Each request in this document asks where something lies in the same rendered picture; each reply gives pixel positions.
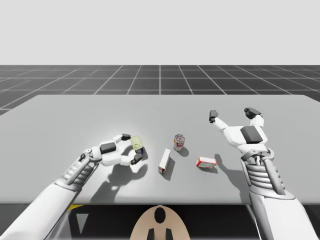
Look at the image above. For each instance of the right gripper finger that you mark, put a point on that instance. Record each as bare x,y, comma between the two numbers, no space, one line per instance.
256,120
217,121

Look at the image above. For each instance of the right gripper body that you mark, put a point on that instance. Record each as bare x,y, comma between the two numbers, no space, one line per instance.
237,137

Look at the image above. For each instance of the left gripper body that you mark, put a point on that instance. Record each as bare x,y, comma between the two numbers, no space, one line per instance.
110,156

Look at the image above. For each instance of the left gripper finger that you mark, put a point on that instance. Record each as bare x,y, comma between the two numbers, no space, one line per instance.
122,137
132,159

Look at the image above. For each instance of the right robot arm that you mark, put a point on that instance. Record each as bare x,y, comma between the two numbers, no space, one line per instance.
275,212

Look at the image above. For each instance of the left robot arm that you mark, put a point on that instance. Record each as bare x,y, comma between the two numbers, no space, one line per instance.
50,200

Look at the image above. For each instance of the green and blue rectangular can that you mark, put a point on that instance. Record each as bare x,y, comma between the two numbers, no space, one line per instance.
136,143

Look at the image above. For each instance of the red and white can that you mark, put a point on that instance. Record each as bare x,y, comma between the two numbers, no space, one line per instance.
179,143

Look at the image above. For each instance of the long white and red carton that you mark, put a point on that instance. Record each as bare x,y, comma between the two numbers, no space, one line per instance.
164,160

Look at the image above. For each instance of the tan robot part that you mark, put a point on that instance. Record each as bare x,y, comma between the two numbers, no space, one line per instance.
140,230

